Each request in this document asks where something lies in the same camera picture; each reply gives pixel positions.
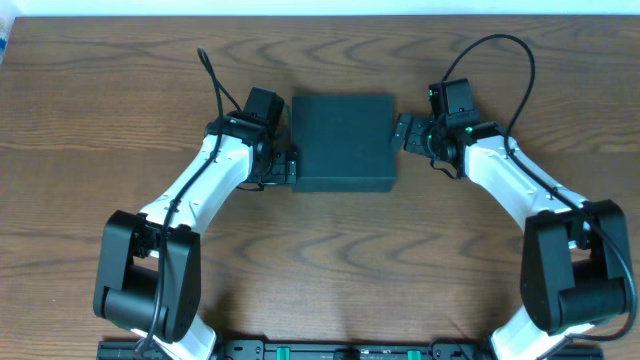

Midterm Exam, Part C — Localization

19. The dark green box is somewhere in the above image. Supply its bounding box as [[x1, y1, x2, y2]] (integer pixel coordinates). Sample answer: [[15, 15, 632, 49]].
[[292, 95, 396, 193]]

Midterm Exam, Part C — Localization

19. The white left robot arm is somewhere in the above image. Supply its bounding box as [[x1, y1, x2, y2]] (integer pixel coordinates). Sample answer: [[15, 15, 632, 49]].
[[93, 87, 295, 359]]

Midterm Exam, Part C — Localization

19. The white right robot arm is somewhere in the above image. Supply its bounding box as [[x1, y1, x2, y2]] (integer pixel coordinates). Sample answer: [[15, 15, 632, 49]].
[[392, 79, 638, 359]]

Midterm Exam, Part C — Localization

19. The black mounting rail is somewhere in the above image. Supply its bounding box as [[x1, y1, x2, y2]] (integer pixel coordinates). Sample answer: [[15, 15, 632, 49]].
[[96, 339, 605, 360]]

